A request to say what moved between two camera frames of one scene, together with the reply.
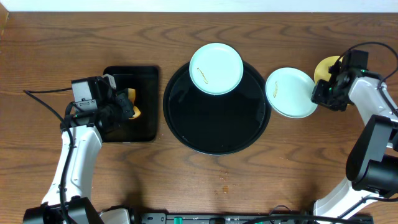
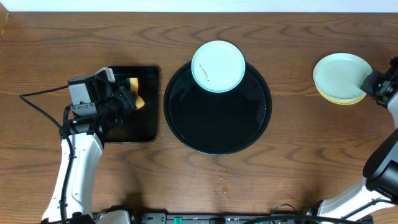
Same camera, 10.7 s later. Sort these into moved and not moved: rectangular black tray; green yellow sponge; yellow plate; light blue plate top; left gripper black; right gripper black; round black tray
Moved: right gripper black; green yellow sponge; yellow plate
Not moved: light blue plate top; left gripper black; rectangular black tray; round black tray
